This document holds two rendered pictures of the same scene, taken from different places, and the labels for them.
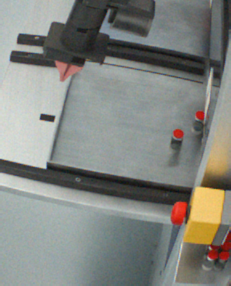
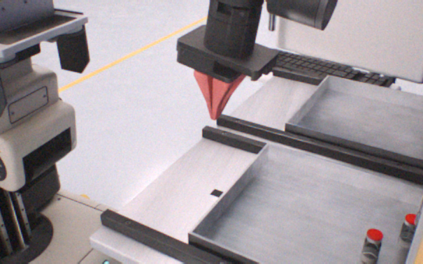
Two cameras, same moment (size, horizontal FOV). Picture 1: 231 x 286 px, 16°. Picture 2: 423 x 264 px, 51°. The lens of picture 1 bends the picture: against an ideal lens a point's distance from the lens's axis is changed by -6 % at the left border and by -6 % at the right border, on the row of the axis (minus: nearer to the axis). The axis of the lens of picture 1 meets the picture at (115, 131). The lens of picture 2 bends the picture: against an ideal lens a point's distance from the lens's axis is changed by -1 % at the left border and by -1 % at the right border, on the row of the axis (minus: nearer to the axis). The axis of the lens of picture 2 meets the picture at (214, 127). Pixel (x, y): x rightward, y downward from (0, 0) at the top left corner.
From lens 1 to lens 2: 94 cm
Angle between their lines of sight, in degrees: 28
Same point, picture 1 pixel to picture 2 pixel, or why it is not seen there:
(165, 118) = (363, 221)
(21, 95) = (200, 167)
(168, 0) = (393, 112)
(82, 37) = (225, 24)
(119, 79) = (316, 173)
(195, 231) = not seen: outside the picture
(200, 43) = not seen: outside the picture
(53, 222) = not seen: outside the picture
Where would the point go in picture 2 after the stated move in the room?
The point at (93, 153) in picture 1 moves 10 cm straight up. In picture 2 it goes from (259, 239) to (262, 184)
